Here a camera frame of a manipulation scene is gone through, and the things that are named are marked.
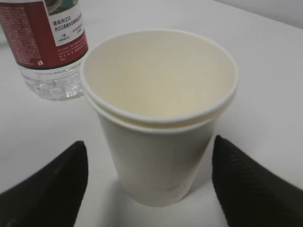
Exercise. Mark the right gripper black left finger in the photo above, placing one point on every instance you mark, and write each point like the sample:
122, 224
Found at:
52, 196

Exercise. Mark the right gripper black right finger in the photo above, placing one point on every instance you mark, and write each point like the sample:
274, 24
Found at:
249, 194

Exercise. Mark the white paper cup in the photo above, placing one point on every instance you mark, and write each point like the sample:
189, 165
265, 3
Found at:
158, 94

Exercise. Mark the clear plastic water bottle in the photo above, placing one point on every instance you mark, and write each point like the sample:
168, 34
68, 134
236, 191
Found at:
48, 41

